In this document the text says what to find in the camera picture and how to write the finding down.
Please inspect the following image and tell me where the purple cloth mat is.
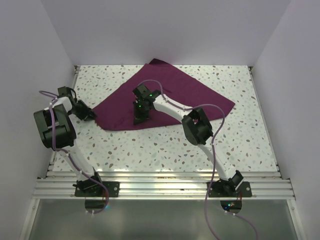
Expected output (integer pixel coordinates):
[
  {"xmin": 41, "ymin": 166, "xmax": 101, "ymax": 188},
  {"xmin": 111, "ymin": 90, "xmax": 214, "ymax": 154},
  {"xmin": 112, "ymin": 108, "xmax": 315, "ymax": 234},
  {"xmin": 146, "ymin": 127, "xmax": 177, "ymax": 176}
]
[{"xmin": 93, "ymin": 59, "xmax": 235, "ymax": 131}]

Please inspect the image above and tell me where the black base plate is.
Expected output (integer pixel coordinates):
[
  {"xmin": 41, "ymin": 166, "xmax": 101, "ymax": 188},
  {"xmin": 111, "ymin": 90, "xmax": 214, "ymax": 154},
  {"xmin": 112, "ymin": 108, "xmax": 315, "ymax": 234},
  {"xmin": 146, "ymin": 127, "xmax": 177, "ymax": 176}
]
[
  {"xmin": 74, "ymin": 181, "xmax": 120, "ymax": 198},
  {"xmin": 208, "ymin": 181, "xmax": 253, "ymax": 198}
]

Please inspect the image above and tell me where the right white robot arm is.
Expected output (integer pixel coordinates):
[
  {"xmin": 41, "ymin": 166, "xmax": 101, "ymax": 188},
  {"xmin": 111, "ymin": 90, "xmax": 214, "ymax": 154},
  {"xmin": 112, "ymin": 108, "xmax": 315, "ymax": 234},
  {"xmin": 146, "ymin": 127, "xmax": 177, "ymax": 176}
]
[{"xmin": 133, "ymin": 84, "xmax": 244, "ymax": 197}]

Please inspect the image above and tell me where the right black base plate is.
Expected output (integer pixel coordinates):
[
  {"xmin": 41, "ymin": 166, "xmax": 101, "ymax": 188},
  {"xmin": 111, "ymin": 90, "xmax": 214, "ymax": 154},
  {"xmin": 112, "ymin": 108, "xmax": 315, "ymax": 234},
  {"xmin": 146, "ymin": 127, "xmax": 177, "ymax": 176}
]
[{"xmin": 208, "ymin": 181, "xmax": 253, "ymax": 198}]

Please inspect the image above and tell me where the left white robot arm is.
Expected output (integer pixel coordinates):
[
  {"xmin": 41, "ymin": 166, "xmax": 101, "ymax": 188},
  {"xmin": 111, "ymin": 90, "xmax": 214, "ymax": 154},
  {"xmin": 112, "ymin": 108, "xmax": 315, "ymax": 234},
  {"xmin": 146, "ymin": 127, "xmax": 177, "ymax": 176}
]
[{"xmin": 33, "ymin": 86, "xmax": 104, "ymax": 197}]

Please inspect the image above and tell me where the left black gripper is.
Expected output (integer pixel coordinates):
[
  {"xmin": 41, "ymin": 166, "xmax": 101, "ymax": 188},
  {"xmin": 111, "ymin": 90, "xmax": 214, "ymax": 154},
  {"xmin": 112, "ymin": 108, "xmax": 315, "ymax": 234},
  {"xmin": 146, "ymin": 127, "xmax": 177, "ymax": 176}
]
[{"xmin": 67, "ymin": 99, "xmax": 96, "ymax": 122}]

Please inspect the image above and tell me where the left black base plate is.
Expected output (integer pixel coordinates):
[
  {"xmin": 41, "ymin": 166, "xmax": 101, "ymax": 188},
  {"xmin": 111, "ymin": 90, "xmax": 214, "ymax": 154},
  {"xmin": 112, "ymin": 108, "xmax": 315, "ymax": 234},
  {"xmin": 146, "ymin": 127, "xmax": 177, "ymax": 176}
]
[{"xmin": 74, "ymin": 181, "xmax": 120, "ymax": 198}]

